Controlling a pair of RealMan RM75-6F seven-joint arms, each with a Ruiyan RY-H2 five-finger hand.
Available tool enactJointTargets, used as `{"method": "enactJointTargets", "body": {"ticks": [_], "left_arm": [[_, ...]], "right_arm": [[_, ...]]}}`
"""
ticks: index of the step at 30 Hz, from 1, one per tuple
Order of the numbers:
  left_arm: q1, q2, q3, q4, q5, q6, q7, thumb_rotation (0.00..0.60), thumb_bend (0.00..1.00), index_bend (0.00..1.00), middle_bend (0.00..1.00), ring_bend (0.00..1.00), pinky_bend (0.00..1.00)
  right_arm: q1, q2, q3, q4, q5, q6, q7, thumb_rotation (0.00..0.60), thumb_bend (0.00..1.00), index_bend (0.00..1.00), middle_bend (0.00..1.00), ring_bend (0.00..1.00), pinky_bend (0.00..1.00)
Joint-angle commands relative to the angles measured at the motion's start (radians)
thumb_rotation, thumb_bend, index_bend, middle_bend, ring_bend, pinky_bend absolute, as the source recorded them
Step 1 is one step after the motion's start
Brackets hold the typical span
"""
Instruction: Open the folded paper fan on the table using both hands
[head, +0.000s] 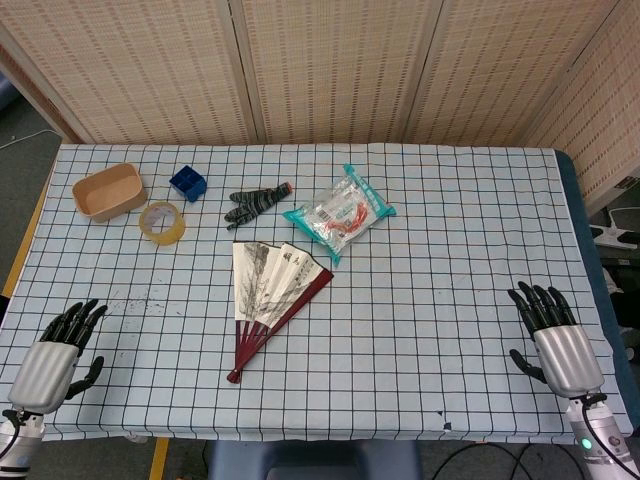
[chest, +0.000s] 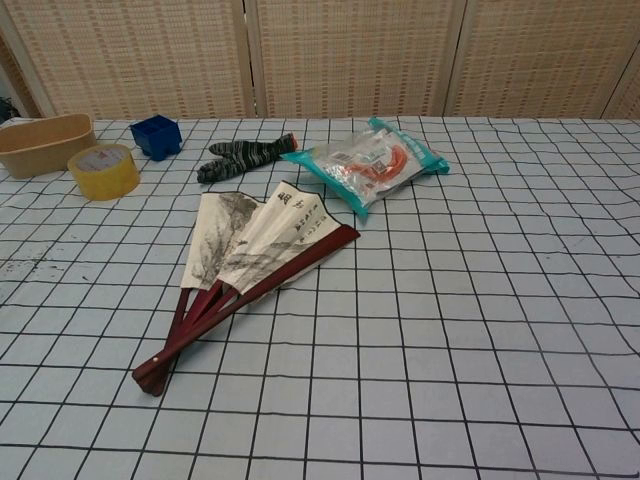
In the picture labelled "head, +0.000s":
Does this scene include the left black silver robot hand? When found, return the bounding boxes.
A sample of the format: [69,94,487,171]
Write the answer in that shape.
[7,298,109,415]

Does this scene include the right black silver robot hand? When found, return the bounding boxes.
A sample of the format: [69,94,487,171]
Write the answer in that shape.
[507,281,606,399]

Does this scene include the paper folding fan red ribs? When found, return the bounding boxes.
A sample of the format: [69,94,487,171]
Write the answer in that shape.
[226,240,335,385]

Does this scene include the white chair base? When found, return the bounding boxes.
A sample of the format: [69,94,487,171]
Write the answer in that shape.
[588,205,640,247]

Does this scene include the white black checked tablecloth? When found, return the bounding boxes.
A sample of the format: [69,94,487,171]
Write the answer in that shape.
[0,143,634,446]

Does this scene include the yellow clear tape roll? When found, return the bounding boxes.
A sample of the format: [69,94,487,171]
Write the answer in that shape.
[138,201,187,247]

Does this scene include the brown paper bowl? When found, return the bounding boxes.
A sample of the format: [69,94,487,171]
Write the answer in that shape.
[71,163,149,224]

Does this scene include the blue plastic divided box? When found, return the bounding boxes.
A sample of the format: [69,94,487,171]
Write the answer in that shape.
[168,164,208,203]

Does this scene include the black grey striped glove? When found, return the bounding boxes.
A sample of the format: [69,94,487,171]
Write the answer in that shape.
[224,182,294,231]

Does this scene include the teal clear snack packet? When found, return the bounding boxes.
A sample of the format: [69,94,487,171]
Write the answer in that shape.
[282,163,397,267]

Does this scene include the blue chair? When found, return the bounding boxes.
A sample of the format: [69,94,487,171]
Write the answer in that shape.
[207,439,424,480]

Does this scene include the bamboo folding screen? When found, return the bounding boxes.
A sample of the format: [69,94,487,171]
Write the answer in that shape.
[0,0,640,216]

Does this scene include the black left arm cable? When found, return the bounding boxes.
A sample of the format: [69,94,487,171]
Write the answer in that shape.
[0,409,26,459]

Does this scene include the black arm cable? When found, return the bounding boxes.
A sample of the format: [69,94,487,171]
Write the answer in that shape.
[0,409,26,459]
[569,394,640,479]

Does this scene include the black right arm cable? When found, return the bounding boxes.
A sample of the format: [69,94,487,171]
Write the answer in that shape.
[569,394,640,479]

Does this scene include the black floor cable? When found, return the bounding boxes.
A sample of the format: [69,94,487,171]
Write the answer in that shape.
[429,442,581,480]

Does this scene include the white floor cable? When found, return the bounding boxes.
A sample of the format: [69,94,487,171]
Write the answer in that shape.
[0,128,59,150]

